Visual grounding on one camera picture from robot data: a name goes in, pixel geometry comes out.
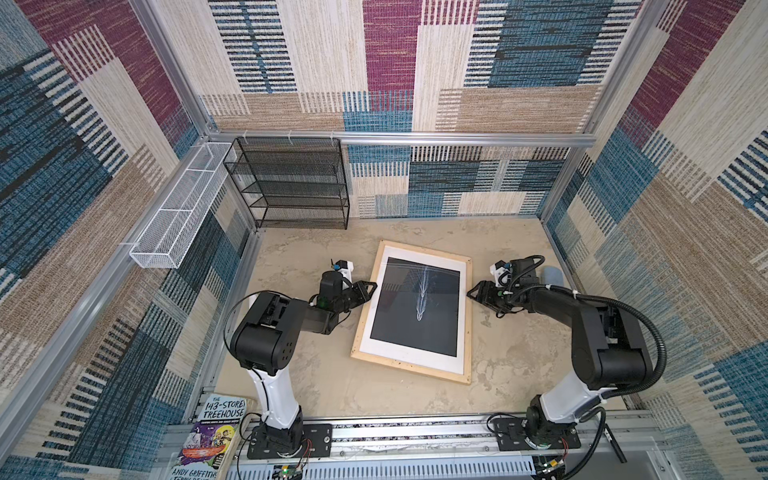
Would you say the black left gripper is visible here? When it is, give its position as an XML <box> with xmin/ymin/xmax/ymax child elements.
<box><xmin>333</xmin><ymin>280</ymin><xmax>375</xmax><ymax>315</ymax></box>

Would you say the dark photo print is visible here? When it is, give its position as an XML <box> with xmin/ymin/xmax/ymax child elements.
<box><xmin>370</xmin><ymin>257</ymin><xmax>460</xmax><ymax>357</ymax></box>

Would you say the white photo mat board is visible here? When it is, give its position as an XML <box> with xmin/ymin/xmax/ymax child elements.
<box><xmin>358</xmin><ymin>247</ymin><xmax>469</xmax><ymax>376</ymax></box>

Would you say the light wooden picture frame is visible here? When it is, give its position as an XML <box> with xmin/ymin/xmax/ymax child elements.
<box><xmin>350</xmin><ymin>240</ymin><xmax>474</xmax><ymax>385</ymax></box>

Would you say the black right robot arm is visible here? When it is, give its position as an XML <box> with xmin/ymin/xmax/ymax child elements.
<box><xmin>467</xmin><ymin>255</ymin><xmax>668</xmax><ymax>449</ymax></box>

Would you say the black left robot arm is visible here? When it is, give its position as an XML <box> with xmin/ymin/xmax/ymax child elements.
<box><xmin>223</xmin><ymin>263</ymin><xmax>378</xmax><ymax>459</ymax></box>

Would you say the grey blue oval case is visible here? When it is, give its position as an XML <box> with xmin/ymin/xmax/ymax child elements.
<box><xmin>539</xmin><ymin>265</ymin><xmax>568</xmax><ymax>287</ymax></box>

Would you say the black marker pen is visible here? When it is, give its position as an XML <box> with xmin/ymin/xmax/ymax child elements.
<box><xmin>604</xmin><ymin>424</ymin><xmax>628</xmax><ymax>464</ymax></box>

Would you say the colourful treehouse book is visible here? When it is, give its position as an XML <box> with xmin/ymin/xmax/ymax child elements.
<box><xmin>167</xmin><ymin>393</ymin><xmax>254</xmax><ymax>480</ymax></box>

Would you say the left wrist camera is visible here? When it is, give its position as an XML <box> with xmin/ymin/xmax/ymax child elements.
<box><xmin>333</xmin><ymin>260</ymin><xmax>354</xmax><ymax>283</ymax></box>

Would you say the black wire shelf rack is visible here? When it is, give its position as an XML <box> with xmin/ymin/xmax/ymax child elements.
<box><xmin>223</xmin><ymin>137</ymin><xmax>351</xmax><ymax>229</ymax></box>

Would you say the white wire mesh basket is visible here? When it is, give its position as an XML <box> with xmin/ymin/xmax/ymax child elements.
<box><xmin>130</xmin><ymin>142</ymin><xmax>231</xmax><ymax>269</ymax></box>

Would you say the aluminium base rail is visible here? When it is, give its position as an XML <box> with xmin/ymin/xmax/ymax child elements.
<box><xmin>229</xmin><ymin>411</ymin><xmax>680</xmax><ymax>479</ymax></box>

